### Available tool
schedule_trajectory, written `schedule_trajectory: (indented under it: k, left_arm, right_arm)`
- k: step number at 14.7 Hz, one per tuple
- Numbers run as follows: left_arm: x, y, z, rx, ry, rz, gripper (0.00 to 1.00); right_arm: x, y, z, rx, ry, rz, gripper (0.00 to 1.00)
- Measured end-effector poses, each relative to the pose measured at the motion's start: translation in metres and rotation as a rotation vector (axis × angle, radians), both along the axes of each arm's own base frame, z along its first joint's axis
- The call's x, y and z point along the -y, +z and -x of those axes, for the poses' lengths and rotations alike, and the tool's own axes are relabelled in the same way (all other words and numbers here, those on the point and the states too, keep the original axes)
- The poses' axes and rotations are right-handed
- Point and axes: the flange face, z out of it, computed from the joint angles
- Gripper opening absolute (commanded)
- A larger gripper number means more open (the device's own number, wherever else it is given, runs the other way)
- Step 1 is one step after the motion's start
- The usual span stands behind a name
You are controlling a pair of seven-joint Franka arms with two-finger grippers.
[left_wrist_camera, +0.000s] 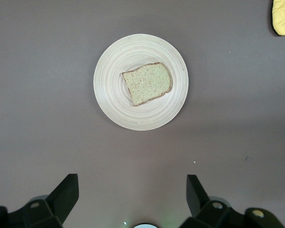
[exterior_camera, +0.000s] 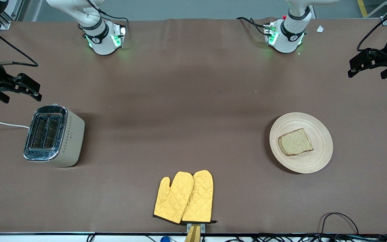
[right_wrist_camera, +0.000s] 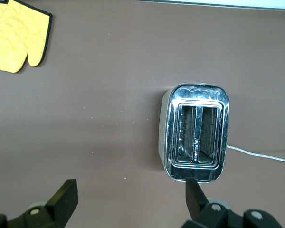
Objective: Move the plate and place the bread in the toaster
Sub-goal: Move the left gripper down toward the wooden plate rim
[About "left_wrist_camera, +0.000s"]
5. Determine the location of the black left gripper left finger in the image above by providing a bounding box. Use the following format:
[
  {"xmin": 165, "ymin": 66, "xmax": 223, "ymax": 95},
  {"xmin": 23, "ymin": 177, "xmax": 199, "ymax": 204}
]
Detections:
[{"xmin": 8, "ymin": 174, "xmax": 79, "ymax": 228}]

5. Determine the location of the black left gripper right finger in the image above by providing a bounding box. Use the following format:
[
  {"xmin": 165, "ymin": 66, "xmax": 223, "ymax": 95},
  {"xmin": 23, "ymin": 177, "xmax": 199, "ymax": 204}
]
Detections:
[{"xmin": 178, "ymin": 174, "xmax": 247, "ymax": 228}]

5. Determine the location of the round light wooden plate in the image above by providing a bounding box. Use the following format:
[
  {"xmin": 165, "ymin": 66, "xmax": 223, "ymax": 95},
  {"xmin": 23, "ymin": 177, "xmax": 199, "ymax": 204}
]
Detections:
[{"xmin": 93, "ymin": 33, "xmax": 190, "ymax": 131}]

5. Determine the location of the slice of brown bread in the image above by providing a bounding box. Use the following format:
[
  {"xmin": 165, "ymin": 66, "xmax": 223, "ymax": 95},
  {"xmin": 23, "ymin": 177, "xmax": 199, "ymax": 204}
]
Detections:
[{"xmin": 122, "ymin": 62, "xmax": 173, "ymax": 107}]

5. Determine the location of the yellow quilted oven mitt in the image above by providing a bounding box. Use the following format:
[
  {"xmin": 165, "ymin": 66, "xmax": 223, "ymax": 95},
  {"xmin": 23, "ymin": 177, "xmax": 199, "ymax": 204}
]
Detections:
[{"xmin": 267, "ymin": 0, "xmax": 285, "ymax": 37}]

